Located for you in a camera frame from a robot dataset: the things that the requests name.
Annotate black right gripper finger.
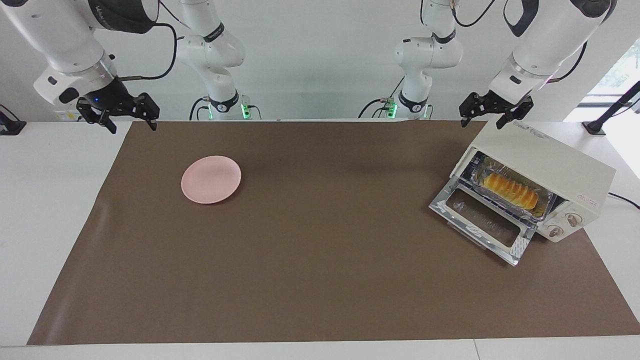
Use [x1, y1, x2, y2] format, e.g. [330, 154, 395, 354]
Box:
[135, 92, 161, 132]
[76, 98, 118, 135]

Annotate brown table mat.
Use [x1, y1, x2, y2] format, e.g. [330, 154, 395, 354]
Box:
[26, 120, 640, 346]

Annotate cream toaster oven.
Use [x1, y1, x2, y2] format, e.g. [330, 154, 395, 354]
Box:
[450, 120, 617, 244]

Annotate golden twisted bread loaf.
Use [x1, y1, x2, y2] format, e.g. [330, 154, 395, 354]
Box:
[482, 172, 541, 211]

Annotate black right arm base cable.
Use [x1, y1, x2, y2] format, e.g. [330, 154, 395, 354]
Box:
[189, 96, 211, 121]

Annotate black oven power cable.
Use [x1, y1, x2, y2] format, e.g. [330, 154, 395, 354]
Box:
[607, 191, 640, 210]

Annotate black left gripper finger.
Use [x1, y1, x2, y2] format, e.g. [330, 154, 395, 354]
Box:
[496, 96, 535, 131]
[459, 92, 488, 128]

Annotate black table clamp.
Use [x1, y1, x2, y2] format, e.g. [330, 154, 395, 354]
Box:
[0, 104, 27, 136]

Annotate pink round plate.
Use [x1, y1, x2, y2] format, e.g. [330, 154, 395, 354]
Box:
[180, 155, 242, 205]

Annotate glass oven door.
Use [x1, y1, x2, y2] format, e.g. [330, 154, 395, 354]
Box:
[428, 175, 538, 267]

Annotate aluminium foil tray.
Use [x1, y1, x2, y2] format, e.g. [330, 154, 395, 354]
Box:
[469, 154, 559, 222]

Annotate black camera stand pole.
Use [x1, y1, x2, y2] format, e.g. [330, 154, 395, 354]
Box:
[582, 80, 640, 136]

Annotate black left arm base cable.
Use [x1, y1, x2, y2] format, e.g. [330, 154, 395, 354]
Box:
[357, 75, 406, 119]

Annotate black arm base cable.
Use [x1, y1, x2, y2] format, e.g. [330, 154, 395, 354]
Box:
[189, 96, 211, 121]
[357, 75, 406, 119]

